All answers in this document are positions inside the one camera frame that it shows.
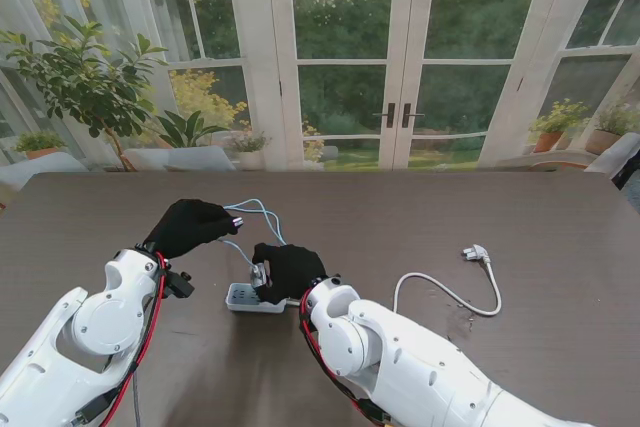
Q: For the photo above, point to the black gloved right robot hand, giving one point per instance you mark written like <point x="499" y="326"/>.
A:
<point x="295" y="269"/>

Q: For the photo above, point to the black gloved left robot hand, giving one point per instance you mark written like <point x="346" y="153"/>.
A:
<point x="190" y="227"/>

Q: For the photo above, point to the grey USB charger adapter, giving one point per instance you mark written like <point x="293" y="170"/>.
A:
<point x="259" y="277"/>

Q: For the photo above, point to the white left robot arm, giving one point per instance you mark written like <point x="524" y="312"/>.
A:
<point x="100" y="322"/>

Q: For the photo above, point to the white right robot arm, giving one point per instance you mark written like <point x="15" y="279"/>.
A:
<point x="400" y="347"/>

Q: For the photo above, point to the white rectangular planter box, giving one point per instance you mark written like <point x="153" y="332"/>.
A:
<point x="180" y="158"/>

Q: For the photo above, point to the broad-leaf green plant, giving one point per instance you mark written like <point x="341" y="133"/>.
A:
<point x="187" y="129"/>

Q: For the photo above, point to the small plant in white pot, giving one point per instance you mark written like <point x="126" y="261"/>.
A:
<point x="248" y="146"/>

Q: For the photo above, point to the pale grey sofa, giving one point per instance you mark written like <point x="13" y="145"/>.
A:
<point x="45" y="163"/>

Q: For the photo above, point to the small plant in terracotta pot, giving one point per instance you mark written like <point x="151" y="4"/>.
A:
<point x="37" y="142"/>

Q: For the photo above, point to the tall leafy potted tree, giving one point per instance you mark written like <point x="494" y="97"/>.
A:
<point x="85" y="82"/>

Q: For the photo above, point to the white glazed door leaf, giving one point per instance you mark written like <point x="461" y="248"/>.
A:
<point x="285" y="47"/>
<point x="415" y="47"/>

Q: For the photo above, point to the yellow flowering plant terracotta pot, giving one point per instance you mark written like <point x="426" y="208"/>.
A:
<point x="550" y="139"/>

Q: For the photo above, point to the green plant in tan pot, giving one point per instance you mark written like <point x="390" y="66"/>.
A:
<point x="602" y="141"/>

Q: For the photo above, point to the white armchair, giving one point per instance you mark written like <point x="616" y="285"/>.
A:
<point x="617" y="147"/>

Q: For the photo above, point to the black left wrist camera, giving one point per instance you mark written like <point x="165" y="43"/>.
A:
<point x="180" y="286"/>

